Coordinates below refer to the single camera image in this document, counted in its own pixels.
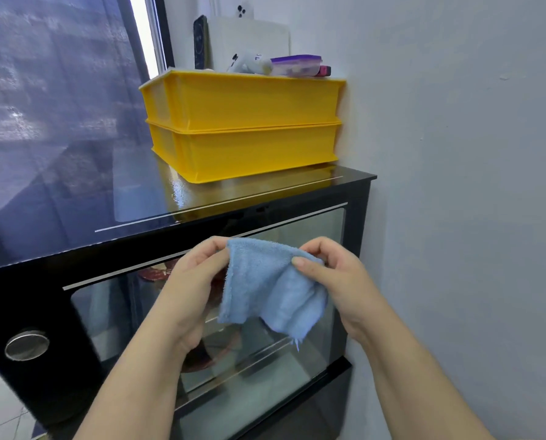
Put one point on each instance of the silver oven knob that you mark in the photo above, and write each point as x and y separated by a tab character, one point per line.
26	345

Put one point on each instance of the black glass-door oven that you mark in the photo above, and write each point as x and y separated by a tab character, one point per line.
172	288

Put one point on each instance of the person's left hand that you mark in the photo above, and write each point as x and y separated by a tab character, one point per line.
188	297

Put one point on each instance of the person's right forearm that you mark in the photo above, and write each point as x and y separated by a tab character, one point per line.
419	389

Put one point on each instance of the person's right hand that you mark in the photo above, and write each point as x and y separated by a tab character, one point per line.
350	288

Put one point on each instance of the purple lidded plastic container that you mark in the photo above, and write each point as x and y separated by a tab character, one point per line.
296	64

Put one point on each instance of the person's right thumb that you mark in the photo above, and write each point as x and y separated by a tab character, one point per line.
310	266

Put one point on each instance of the light blue terry cloth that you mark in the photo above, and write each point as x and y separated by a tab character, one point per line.
273	288

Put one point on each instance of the white plastic bottle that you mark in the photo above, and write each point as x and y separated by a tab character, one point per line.
254	63

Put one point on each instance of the white smartphone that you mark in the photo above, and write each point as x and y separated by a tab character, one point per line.
244	10

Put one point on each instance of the pink and black marker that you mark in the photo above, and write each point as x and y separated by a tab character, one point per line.
323	71

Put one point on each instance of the blue window curtain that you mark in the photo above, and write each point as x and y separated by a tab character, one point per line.
48	119

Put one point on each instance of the person's left forearm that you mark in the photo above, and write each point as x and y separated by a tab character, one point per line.
135	384

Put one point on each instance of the yellow plastic crate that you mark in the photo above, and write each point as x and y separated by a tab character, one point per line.
243	99
245	148

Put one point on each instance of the black smartphone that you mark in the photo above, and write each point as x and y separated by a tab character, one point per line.
200	42

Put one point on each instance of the white cutting board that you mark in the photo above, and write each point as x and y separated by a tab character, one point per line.
250	36

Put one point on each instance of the person's left thumb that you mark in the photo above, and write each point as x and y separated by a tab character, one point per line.
218	265

